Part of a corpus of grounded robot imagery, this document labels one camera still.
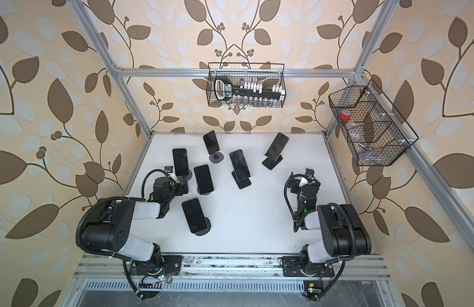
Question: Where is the black phone stand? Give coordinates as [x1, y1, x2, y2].
[266, 133, 289, 161]
[229, 149, 251, 181]

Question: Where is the black square stand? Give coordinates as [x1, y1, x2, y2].
[262, 155, 283, 170]
[231, 171, 252, 189]

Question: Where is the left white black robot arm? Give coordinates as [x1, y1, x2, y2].
[75, 168, 188, 266]

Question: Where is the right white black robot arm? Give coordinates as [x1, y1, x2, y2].
[284, 170, 372, 266]

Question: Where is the grey round stand left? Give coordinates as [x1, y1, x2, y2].
[176, 170, 193, 183]

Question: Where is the grey round stand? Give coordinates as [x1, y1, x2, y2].
[176, 170, 193, 183]
[194, 216, 212, 237]
[209, 151, 224, 164]
[197, 188, 213, 196]

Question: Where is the black phone far left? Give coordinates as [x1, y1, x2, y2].
[173, 148, 190, 177]

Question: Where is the black phone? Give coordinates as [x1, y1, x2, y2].
[194, 165, 214, 191]
[203, 130, 220, 155]
[182, 198, 208, 234]
[173, 148, 190, 177]

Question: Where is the black phone middle left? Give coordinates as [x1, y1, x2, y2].
[194, 165, 214, 191]

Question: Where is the black phone near front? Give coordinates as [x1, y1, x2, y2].
[182, 198, 208, 234]

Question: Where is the grey round stand middle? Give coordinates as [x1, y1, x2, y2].
[197, 188, 213, 196]

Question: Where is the grey round stand front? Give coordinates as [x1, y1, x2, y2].
[194, 216, 212, 237]

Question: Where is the grey round stand far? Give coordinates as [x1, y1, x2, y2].
[209, 151, 224, 164]

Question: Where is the black phone far centre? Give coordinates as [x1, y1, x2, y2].
[203, 130, 220, 155]

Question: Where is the black tool with vials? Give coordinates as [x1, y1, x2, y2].
[213, 77, 286, 101]

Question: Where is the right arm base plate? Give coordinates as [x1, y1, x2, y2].
[280, 256, 335, 278]

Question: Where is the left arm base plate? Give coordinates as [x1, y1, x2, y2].
[130, 255, 183, 276]

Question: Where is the aluminium rail front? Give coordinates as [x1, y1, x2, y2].
[74, 253, 391, 281]

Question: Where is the black wire basket right wall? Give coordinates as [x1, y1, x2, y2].
[329, 80, 419, 166]

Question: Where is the black wire basket wall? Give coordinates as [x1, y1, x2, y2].
[329, 80, 419, 166]
[206, 61, 287, 108]

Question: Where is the black wire basket back wall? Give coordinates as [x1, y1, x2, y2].
[206, 61, 287, 108]

